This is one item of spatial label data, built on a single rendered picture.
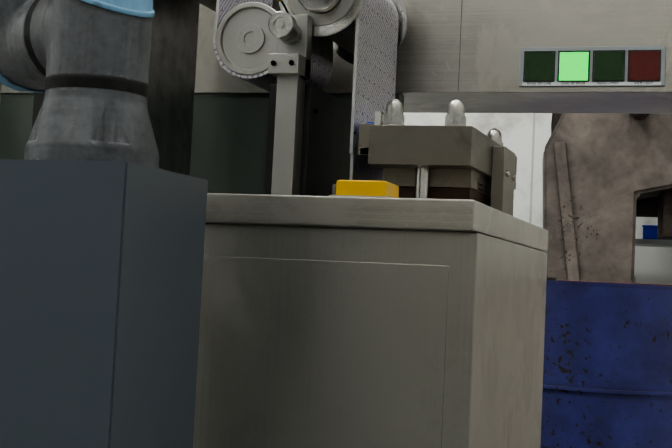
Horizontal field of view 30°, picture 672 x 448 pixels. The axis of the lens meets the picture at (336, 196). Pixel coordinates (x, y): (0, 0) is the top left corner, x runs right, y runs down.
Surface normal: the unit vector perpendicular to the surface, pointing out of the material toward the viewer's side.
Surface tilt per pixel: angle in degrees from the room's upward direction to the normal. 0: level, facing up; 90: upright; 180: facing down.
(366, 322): 90
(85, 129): 72
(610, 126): 90
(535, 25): 90
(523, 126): 90
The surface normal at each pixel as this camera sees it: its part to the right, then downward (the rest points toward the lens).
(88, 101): 0.11, -0.37
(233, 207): -0.30, -0.08
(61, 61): -0.51, -0.09
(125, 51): 0.62, -0.03
